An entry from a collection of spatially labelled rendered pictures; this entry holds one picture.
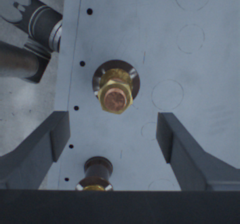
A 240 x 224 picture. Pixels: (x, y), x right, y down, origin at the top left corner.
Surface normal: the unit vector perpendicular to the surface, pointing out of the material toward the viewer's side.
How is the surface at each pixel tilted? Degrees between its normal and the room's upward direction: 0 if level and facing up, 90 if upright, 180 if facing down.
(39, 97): 0
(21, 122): 0
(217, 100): 0
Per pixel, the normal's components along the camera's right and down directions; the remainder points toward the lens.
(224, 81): 0.00, 0.30
